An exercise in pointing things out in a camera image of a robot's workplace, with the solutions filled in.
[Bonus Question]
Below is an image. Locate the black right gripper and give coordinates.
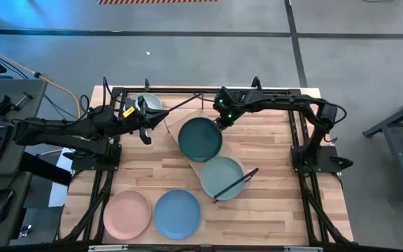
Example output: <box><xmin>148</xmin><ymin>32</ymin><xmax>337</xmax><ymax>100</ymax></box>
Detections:
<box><xmin>213</xmin><ymin>87</ymin><xmax>243</xmax><ymax>132</ymax></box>

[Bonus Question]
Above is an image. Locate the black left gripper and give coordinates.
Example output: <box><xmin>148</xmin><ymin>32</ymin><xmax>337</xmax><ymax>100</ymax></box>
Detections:
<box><xmin>124</xmin><ymin>94</ymin><xmax>170</xmax><ymax>146</ymax></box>

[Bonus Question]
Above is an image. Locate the small grey bowl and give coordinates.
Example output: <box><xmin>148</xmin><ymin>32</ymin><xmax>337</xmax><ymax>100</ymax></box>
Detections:
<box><xmin>129</xmin><ymin>92</ymin><xmax>163</xmax><ymax>113</ymax></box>

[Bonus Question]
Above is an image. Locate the dark green plate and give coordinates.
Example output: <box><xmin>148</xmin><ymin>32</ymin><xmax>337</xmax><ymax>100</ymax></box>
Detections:
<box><xmin>177</xmin><ymin>116</ymin><xmax>224</xmax><ymax>164</ymax></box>

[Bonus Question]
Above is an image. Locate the sage green plate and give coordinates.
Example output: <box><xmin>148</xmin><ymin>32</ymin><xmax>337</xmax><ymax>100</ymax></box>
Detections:
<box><xmin>199</xmin><ymin>155</ymin><xmax>247</xmax><ymax>202</ymax></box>

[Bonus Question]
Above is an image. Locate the blue plate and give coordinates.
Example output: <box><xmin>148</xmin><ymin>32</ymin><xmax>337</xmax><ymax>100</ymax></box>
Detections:
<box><xmin>153</xmin><ymin>188</ymin><xmax>202</xmax><ymax>242</ymax></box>

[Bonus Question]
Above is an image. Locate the pink plate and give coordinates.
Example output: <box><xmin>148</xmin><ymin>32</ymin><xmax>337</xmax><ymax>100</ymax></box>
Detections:
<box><xmin>102</xmin><ymin>189</ymin><xmax>153</xmax><ymax>242</ymax></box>

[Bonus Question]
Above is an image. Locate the white paper sheet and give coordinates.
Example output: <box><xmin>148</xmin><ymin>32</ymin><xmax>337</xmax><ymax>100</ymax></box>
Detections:
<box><xmin>48</xmin><ymin>146</ymin><xmax>76</xmax><ymax>208</ymax></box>

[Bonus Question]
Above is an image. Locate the black clamp tool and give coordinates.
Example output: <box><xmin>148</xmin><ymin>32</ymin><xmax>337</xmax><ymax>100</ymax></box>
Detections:
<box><xmin>0</xmin><ymin>91</ymin><xmax>34</xmax><ymax>120</ymax></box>

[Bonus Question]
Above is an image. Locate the small metal clip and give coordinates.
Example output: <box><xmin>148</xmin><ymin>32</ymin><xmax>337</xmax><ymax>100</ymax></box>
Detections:
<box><xmin>18</xmin><ymin>223</ymin><xmax>33</xmax><ymax>239</ymax></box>

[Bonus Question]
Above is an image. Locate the black computer mouse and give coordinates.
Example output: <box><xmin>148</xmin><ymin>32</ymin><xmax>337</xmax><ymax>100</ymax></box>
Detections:
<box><xmin>0</xmin><ymin>188</ymin><xmax>15</xmax><ymax>225</ymax></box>

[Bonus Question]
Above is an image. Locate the wooden shelf with black frame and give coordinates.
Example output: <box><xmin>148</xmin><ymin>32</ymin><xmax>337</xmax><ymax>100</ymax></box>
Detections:
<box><xmin>162</xmin><ymin>92</ymin><xmax>260</xmax><ymax>204</ymax></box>

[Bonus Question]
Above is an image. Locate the black aluminium table frame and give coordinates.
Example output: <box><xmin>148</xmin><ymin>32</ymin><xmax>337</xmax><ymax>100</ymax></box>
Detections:
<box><xmin>56</xmin><ymin>77</ymin><xmax>358</xmax><ymax>252</ymax></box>

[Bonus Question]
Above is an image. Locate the yellow cable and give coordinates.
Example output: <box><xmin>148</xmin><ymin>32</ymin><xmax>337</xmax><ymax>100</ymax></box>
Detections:
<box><xmin>0</xmin><ymin>38</ymin><xmax>82</xmax><ymax>120</ymax></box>

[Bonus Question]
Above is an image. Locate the silver metal bracket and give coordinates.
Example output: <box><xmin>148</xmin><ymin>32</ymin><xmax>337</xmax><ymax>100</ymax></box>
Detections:
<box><xmin>88</xmin><ymin>244</ymin><xmax>129</xmax><ymax>252</ymax></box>
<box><xmin>283</xmin><ymin>246</ymin><xmax>325</xmax><ymax>252</ymax></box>

